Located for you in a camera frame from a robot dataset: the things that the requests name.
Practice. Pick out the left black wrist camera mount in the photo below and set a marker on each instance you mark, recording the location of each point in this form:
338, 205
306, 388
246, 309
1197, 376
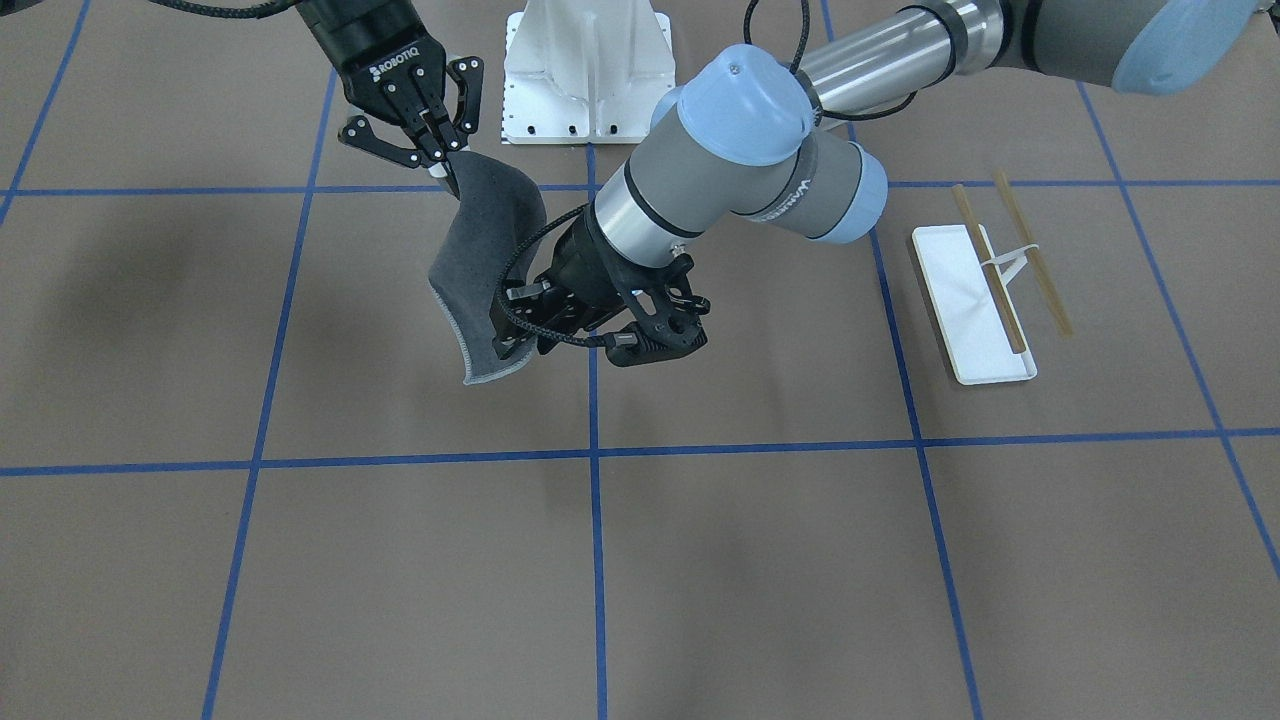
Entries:
667, 314

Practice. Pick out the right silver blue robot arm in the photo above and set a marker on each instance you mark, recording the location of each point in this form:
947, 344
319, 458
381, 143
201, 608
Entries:
325, 17

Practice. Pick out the blue grey towel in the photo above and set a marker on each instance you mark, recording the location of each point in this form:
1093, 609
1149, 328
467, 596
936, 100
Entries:
500, 207

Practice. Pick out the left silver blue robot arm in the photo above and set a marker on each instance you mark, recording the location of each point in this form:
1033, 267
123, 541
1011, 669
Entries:
743, 138

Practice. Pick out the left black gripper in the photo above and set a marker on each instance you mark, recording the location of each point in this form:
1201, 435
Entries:
577, 271

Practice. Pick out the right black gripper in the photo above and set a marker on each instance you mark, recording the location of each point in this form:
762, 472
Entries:
372, 55

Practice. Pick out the white wooden towel rack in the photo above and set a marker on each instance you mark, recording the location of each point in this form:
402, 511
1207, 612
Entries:
968, 287

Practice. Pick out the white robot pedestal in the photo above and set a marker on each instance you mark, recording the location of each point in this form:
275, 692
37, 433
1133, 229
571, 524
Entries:
584, 72

